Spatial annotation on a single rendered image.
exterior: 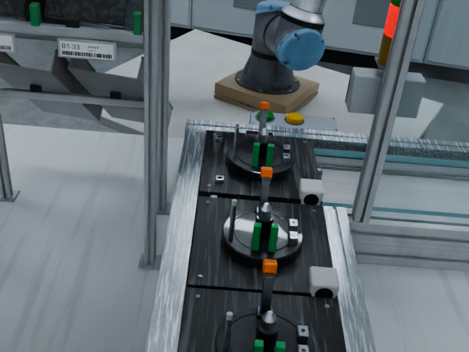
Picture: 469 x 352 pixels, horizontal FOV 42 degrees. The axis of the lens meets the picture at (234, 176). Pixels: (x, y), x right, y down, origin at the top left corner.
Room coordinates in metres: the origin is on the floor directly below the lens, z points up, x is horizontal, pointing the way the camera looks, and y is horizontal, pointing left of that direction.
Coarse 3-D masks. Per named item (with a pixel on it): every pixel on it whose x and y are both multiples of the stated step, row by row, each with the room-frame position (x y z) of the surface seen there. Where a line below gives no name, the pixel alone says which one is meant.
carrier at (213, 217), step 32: (224, 224) 0.84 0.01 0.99; (256, 224) 0.78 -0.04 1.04; (288, 224) 0.85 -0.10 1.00; (320, 224) 0.89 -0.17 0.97; (192, 256) 0.77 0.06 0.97; (224, 256) 0.78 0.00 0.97; (256, 256) 0.76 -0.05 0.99; (288, 256) 0.77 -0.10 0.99; (320, 256) 0.80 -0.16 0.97; (224, 288) 0.71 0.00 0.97; (256, 288) 0.71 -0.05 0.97; (288, 288) 0.72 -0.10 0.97; (320, 288) 0.71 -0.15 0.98
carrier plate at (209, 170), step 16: (208, 144) 1.14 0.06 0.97; (224, 144) 1.14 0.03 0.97; (288, 144) 1.17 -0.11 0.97; (304, 144) 1.18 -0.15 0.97; (208, 160) 1.07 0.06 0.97; (224, 160) 1.08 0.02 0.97; (304, 160) 1.11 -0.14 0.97; (208, 176) 1.01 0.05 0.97; (224, 176) 1.02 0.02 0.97; (240, 176) 1.02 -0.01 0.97; (288, 176) 1.04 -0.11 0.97; (304, 176) 1.05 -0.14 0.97; (208, 192) 0.96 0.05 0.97; (224, 192) 0.96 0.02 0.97; (240, 192) 0.97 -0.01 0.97; (256, 192) 0.97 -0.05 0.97; (272, 192) 0.98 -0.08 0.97; (288, 192) 0.99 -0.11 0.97
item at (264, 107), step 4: (260, 104) 1.15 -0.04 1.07; (264, 104) 1.15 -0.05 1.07; (268, 104) 1.15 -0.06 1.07; (260, 108) 1.15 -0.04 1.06; (264, 108) 1.15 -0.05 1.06; (268, 108) 1.15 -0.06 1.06; (260, 112) 1.15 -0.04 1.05; (264, 112) 1.15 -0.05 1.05; (260, 116) 1.15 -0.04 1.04; (264, 116) 1.15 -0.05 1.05; (260, 120) 1.14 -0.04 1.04; (264, 120) 1.14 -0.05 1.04; (260, 124) 1.14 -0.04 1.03; (264, 124) 1.14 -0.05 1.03; (260, 128) 1.14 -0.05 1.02
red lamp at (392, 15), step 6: (390, 6) 0.97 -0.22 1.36; (396, 6) 0.96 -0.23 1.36; (390, 12) 0.96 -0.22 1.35; (396, 12) 0.95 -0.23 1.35; (390, 18) 0.96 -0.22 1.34; (396, 18) 0.95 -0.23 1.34; (390, 24) 0.96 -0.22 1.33; (384, 30) 0.97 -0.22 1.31; (390, 30) 0.96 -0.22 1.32; (390, 36) 0.95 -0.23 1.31
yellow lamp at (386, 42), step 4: (384, 36) 0.97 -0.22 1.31; (388, 36) 0.96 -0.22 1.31; (384, 40) 0.96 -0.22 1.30; (388, 40) 0.96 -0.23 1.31; (384, 44) 0.96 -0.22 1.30; (388, 44) 0.95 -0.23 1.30; (380, 48) 0.97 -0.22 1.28; (384, 48) 0.96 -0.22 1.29; (388, 48) 0.95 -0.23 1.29; (380, 52) 0.97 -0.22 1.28; (384, 52) 0.96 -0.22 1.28; (388, 52) 0.95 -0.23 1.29; (380, 56) 0.96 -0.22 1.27; (384, 56) 0.96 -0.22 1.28; (380, 60) 0.96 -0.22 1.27; (384, 60) 0.95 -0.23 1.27; (380, 64) 0.96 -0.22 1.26; (384, 64) 0.95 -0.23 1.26
